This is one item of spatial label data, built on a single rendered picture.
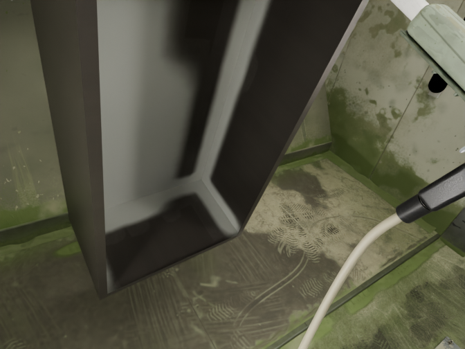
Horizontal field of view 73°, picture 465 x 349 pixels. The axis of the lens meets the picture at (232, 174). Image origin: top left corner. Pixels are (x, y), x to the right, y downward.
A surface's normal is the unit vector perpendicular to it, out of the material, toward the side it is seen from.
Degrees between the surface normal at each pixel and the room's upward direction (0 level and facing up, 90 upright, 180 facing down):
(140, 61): 102
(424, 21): 90
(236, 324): 0
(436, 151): 90
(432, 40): 90
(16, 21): 57
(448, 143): 90
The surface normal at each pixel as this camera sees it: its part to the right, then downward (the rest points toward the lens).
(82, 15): 0.54, 0.71
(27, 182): 0.54, 0.05
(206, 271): 0.15, -0.79
